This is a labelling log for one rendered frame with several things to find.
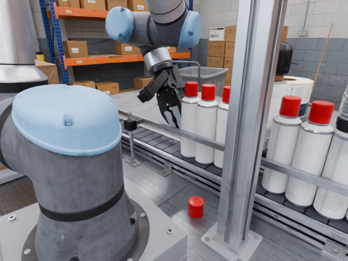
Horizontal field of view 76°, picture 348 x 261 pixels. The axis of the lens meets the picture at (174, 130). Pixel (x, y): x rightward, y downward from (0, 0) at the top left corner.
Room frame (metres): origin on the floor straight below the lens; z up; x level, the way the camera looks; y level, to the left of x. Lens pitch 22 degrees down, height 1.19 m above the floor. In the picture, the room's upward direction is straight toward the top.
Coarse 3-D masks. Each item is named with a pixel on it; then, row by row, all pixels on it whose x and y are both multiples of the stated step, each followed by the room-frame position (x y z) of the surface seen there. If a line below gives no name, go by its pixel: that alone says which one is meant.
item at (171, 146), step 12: (120, 120) 0.85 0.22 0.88; (144, 132) 0.73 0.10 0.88; (156, 132) 0.73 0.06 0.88; (156, 144) 0.63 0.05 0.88; (168, 144) 0.63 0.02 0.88; (180, 144) 0.63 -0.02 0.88; (180, 156) 0.55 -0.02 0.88; (204, 168) 0.49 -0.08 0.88; (216, 168) 0.49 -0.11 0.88; (264, 192) 0.39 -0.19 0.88; (288, 204) 0.36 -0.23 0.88; (312, 216) 0.32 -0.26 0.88; (336, 228) 0.30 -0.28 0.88
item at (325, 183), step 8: (120, 112) 0.72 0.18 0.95; (144, 120) 0.64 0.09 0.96; (152, 120) 0.62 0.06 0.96; (160, 128) 0.59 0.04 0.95; (168, 128) 0.57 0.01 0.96; (176, 128) 0.56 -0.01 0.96; (184, 136) 0.53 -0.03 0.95; (192, 136) 0.51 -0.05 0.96; (200, 136) 0.51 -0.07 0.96; (208, 144) 0.48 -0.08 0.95; (216, 144) 0.46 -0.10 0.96; (224, 144) 0.46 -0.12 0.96; (264, 160) 0.39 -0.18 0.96; (272, 168) 0.38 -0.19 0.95; (280, 168) 0.37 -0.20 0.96; (288, 168) 0.36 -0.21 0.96; (296, 168) 0.36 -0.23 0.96; (296, 176) 0.35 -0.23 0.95; (304, 176) 0.34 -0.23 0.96; (312, 176) 0.33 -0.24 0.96; (320, 184) 0.32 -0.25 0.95; (328, 184) 0.31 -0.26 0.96; (336, 184) 0.31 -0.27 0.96; (336, 192) 0.30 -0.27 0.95; (344, 192) 0.30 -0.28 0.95
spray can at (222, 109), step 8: (224, 88) 0.50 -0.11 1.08; (224, 96) 0.50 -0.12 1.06; (224, 104) 0.49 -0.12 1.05; (224, 112) 0.49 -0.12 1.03; (224, 120) 0.48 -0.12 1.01; (216, 128) 0.50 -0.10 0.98; (224, 128) 0.48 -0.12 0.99; (216, 136) 0.50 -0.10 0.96; (224, 136) 0.48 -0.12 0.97; (216, 152) 0.49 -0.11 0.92; (216, 160) 0.49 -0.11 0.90
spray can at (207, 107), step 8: (208, 88) 0.51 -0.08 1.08; (208, 96) 0.51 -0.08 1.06; (200, 104) 0.52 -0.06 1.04; (208, 104) 0.51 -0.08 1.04; (216, 104) 0.52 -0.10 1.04; (200, 112) 0.51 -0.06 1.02; (208, 112) 0.50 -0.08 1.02; (216, 112) 0.51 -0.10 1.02; (200, 120) 0.51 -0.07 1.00; (208, 120) 0.50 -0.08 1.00; (216, 120) 0.52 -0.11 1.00; (200, 128) 0.51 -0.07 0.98; (208, 128) 0.50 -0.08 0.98; (208, 136) 0.50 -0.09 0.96; (200, 144) 0.51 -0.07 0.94; (200, 152) 0.51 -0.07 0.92; (208, 152) 0.50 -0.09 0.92; (200, 160) 0.51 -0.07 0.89; (208, 160) 0.51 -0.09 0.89
